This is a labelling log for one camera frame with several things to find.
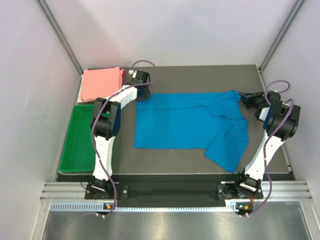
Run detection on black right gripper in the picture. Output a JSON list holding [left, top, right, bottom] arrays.
[[237, 91, 265, 110]]

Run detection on blue t shirt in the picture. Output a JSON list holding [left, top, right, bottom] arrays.
[[133, 90, 249, 173]]

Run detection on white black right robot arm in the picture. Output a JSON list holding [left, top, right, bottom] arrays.
[[233, 91, 301, 198]]

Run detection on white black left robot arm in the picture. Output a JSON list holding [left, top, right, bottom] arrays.
[[86, 69, 151, 199]]

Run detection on folded magenta t shirt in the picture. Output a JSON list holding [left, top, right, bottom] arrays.
[[119, 68, 125, 87]]

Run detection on folded pink t shirt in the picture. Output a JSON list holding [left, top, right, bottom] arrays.
[[81, 67, 122, 103]]

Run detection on green plastic tray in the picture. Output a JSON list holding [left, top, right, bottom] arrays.
[[59, 104, 112, 174]]

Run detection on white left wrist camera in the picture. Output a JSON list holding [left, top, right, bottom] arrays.
[[128, 69, 138, 78]]

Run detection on aluminium frame rail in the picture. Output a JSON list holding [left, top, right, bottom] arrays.
[[40, 181, 312, 201]]

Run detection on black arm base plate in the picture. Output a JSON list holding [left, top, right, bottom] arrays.
[[84, 181, 263, 208]]

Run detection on grey slotted cable duct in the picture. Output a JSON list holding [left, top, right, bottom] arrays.
[[49, 201, 256, 213]]

